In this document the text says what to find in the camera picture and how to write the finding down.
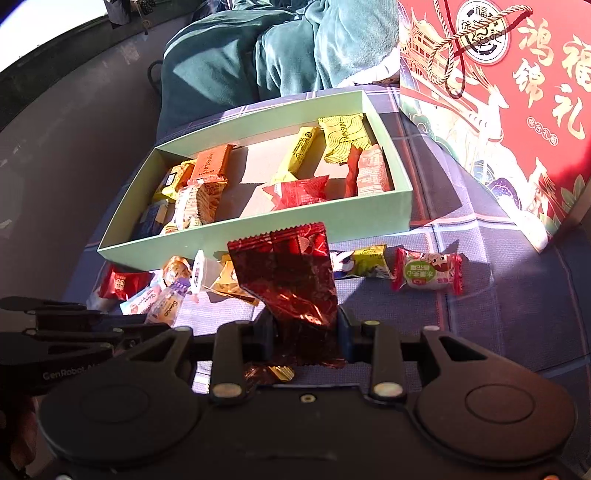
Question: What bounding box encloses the pink red translucent packet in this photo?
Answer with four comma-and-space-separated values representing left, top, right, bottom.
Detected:
355, 144, 394, 197

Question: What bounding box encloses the pink white small packet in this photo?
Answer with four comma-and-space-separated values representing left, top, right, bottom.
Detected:
120, 286, 163, 317

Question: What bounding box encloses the teal fleece blanket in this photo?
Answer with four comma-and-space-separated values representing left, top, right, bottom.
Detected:
157, 0, 402, 139

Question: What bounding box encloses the gold foil wrapper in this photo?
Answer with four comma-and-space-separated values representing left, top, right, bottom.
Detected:
245, 362, 296, 384

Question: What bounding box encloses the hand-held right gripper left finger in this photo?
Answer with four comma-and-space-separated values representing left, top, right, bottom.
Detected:
111, 318, 278, 406

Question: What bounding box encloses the yellow cartoon-face packet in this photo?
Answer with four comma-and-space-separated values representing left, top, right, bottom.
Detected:
210, 258, 262, 308

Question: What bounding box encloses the olive green small packet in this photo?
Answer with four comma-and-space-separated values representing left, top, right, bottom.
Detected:
353, 244, 391, 280

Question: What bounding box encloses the white jelly cup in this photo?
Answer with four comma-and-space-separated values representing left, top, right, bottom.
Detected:
190, 249, 223, 294

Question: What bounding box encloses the white blue small packet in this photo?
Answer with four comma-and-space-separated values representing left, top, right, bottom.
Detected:
329, 251, 359, 280

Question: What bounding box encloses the yellow orange snack packet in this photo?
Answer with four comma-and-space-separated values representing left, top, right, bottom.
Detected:
152, 159, 197, 204

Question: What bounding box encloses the small red snack packet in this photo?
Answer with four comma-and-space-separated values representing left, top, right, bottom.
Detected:
99, 265, 153, 301

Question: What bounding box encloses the red candy green label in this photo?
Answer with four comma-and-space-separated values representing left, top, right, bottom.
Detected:
392, 247, 464, 296

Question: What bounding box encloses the blue snack packet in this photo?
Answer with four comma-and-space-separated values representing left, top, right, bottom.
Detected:
131, 203, 170, 241

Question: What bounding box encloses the red patterned packet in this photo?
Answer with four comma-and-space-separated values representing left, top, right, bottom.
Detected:
262, 175, 331, 212

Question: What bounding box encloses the person's left hand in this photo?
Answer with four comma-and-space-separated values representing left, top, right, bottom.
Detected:
0, 397, 38, 468

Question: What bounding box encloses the long purple-white packet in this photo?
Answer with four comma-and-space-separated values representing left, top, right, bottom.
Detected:
145, 279, 193, 326

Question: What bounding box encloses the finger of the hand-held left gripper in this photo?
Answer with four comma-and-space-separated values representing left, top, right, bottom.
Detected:
21, 323, 172, 345
0, 296, 103, 324

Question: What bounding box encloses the yellow wavy-lined packet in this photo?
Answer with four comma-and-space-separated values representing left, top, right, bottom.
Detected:
318, 113, 366, 166

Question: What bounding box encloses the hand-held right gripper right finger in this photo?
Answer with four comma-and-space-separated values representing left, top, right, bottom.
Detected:
338, 308, 513, 405

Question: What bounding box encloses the narrow red packet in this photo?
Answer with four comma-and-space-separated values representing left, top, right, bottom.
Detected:
344, 145, 365, 198

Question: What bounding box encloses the white orange striped packet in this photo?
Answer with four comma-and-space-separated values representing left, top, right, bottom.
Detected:
159, 178, 230, 234

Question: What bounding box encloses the blue plaid cloth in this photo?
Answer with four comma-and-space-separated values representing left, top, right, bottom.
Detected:
81, 80, 591, 398

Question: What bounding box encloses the amber candy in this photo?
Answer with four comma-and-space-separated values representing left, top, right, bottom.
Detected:
161, 256, 193, 288

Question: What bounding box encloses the dark red foil packet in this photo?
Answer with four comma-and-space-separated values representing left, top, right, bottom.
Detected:
227, 222, 347, 370

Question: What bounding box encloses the orange wavy-lined packet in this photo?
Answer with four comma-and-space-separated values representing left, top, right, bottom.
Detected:
189, 144, 236, 184

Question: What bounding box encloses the long yellow packet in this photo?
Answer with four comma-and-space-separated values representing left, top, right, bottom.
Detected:
270, 126, 322, 184

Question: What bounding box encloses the green cardboard box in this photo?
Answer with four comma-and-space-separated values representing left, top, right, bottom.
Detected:
97, 90, 414, 271

